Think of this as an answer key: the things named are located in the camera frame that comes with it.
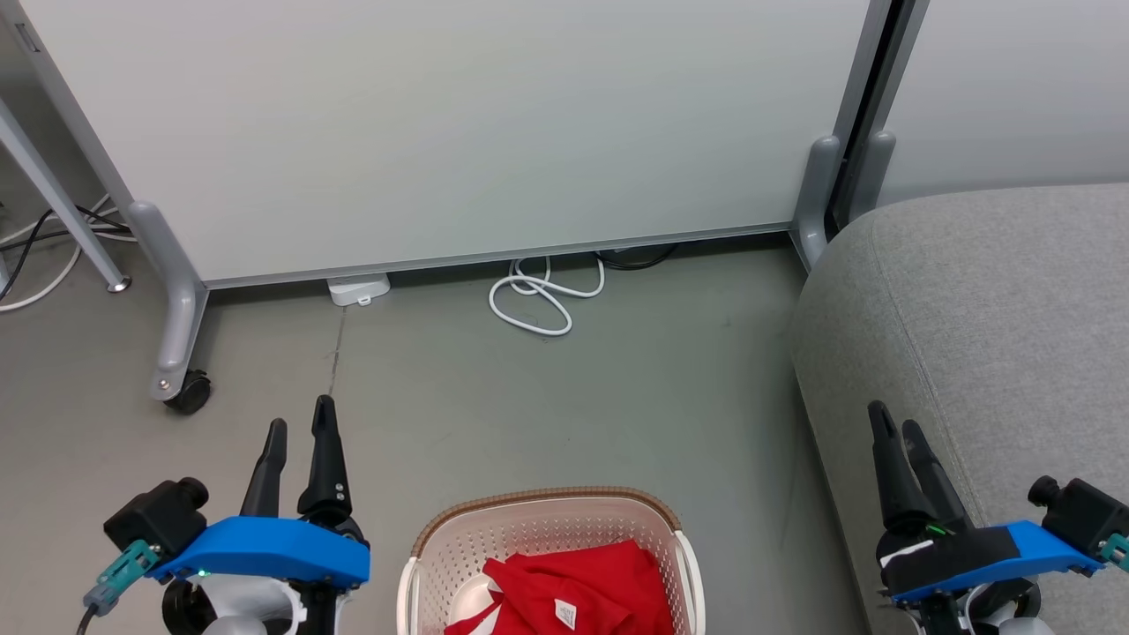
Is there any white perforated laundry basket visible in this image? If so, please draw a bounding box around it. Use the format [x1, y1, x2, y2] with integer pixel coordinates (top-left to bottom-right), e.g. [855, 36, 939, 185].
[397, 487, 707, 635]

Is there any teal left camera cable connector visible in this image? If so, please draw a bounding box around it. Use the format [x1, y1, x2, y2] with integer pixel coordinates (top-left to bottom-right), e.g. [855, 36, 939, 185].
[84, 540, 161, 635]

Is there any long white cable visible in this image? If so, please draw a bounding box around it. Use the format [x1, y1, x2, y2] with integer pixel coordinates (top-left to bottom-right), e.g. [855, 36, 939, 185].
[0, 194, 138, 314]

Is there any grey fabric sofa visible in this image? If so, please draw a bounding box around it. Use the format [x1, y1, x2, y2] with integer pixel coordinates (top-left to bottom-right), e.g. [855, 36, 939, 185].
[789, 183, 1129, 635]

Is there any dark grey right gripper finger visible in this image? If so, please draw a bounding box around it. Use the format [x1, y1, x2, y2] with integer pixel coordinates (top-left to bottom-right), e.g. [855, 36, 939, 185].
[901, 420, 976, 530]
[869, 401, 934, 535]

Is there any grey metal table leg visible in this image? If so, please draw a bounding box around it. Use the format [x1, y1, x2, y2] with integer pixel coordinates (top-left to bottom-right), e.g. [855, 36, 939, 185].
[0, 95, 133, 294]

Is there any black floor cable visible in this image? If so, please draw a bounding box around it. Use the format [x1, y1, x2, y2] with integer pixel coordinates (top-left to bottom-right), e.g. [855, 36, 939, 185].
[595, 244, 680, 271]

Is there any blue-covered left gripper body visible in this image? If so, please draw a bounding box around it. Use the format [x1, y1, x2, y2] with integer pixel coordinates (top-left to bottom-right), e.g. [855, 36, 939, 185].
[148, 518, 372, 635]

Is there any white power adapter box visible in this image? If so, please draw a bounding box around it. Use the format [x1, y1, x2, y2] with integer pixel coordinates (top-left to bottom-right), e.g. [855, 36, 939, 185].
[326, 273, 392, 308]

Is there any red garment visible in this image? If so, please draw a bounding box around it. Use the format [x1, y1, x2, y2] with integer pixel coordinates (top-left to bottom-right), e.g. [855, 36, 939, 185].
[444, 540, 671, 635]

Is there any white partition panel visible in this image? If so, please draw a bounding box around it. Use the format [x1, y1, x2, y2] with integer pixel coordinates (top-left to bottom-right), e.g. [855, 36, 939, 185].
[18, 0, 874, 288]
[878, 0, 1129, 209]

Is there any coiled white cable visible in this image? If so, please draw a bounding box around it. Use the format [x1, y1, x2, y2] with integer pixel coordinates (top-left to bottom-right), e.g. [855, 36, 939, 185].
[489, 254, 607, 338]

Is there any grey partition post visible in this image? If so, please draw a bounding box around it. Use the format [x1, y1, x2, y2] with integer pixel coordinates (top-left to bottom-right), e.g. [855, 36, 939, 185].
[788, 0, 896, 274]
[834, 0, 931, 232]
[0, 0, 211, 403]

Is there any black caster wheel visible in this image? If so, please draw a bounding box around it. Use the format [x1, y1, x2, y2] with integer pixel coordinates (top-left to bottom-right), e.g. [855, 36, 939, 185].
[164, 370, 213, 416]

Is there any thin black cable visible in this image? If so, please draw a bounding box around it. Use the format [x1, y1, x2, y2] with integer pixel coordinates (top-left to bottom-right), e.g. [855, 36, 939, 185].
[0, 205, 133, 279]

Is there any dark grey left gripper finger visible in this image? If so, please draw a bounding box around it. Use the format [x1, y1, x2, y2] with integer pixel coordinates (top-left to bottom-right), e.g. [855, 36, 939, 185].
[240, 419, 289, 518]
[297, 395, 364, 537]

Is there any blue-covered right gripper body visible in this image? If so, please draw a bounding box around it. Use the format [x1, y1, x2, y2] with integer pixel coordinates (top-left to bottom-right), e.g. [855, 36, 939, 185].
[877, 519, 1104, 635]

